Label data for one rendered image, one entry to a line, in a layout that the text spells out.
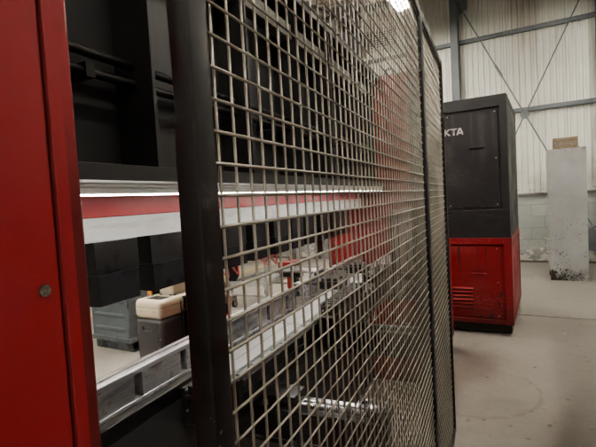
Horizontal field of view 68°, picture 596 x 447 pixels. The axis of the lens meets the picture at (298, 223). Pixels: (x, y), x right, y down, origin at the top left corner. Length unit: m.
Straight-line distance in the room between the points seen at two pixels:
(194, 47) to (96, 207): 0.93
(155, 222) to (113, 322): 3.61
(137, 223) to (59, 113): 0.88
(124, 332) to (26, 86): 4.46
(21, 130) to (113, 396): 0.99
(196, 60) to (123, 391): 1.13
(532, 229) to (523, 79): 2.79
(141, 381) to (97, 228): 0.47
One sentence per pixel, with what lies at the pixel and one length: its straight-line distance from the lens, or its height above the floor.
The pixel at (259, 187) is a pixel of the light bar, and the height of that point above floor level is 1.47.
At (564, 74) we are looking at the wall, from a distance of 9.61.
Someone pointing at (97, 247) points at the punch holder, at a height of 1.33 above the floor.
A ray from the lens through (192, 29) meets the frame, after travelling 0.35.
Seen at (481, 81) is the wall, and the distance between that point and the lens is 9.68.
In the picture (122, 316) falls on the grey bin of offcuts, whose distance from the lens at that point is 4.82.
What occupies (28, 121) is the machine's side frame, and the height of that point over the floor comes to 1.50.
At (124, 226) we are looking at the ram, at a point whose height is 1.37.
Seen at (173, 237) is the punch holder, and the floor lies 1.32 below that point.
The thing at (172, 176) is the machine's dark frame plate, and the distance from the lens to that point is 1.17.
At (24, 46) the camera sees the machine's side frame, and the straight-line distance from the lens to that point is 0.47.
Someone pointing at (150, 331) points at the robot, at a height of 0.60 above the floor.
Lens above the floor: 1.42
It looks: 3 degrees down
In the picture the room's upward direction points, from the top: 3 degrees counter-clockwise
